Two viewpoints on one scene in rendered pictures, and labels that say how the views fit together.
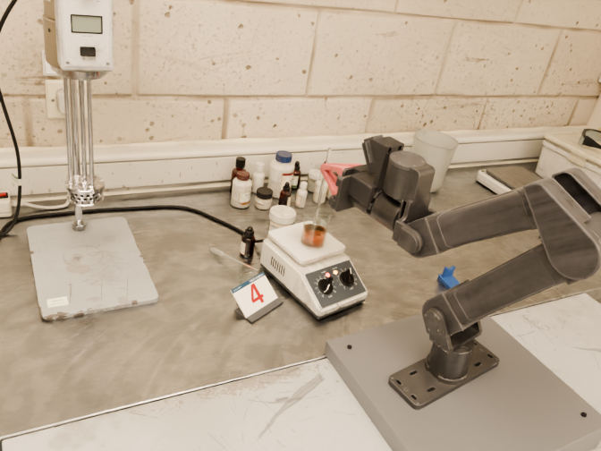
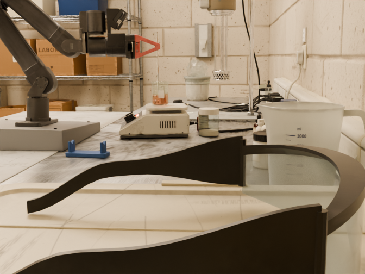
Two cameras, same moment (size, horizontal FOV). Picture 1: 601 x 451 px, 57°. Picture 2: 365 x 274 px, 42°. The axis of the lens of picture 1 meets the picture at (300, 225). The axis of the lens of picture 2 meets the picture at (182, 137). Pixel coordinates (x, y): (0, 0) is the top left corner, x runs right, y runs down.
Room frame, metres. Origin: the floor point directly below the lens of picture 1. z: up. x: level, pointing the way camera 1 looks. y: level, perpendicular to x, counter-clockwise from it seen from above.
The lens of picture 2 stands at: (1.87, -1.06, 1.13)
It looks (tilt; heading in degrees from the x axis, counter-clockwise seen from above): 10 degrees down; 129
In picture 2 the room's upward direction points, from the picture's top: 1 degrees counter-clockwise
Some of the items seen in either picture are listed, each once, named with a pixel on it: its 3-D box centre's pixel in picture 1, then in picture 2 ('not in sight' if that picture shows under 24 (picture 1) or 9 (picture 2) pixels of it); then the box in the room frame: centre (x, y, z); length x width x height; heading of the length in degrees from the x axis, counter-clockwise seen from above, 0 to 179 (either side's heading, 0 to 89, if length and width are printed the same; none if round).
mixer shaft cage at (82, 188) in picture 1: (83, 135); (221, 45); (0.88, 0.40, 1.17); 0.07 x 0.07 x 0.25
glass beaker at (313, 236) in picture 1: (314, 228); (159, 93); (0.95, -0.03, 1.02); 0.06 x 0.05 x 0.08; 168
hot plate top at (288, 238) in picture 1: (306, 241); (165, 106); (0.97, -0.02, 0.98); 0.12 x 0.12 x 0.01; 43
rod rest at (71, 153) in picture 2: (458, 284); (87, 148); (1.01, -0.36, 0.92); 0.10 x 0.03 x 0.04; 27
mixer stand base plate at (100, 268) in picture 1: (88, 261); (218, 116); (0.87, 0.39, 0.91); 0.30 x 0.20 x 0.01; 32
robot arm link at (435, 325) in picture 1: (452, 322); (41, 87); (0.71, -0.26, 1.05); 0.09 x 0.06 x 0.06; 133
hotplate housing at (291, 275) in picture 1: (310, 265); (157, 121); (0.95, -0.04, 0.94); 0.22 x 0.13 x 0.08; 43
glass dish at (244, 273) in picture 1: (250, 276); not in sight; (0.91, 0.08, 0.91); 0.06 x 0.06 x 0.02
